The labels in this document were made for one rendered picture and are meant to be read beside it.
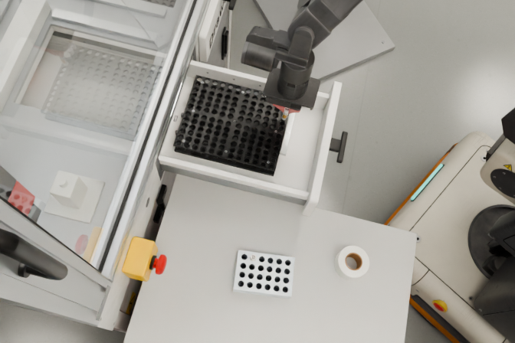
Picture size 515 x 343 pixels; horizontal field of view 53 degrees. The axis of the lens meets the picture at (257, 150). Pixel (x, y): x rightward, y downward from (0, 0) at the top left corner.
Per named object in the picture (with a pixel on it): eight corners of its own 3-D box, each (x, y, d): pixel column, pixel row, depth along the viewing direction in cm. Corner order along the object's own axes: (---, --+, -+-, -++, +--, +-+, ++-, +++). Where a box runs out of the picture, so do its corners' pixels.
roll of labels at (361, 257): (332, 277, 116) (336, 274, 112) (336, 246, 118) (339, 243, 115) (362, 282, 116) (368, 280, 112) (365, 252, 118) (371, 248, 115)
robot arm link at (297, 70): (310, 71, 89) (319, 45, 91) (272, 60, 90) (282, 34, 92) (305, 91, 95) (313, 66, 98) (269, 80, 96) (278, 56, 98)
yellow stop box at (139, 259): (162, 249, 107) (158, 241, 101) (150, 283, 105) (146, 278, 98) (137, 243, 108) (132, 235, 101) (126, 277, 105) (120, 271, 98)
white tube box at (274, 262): (292, 260, 116) (295, 257, 113) (289, 298, 113) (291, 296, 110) (237, 253, 116) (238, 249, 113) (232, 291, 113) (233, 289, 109)
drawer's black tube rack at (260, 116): (288, 111, 122) (292, 98, 116) (272, 180, 115) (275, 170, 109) (197, 88, 122) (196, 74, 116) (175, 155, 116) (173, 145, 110)
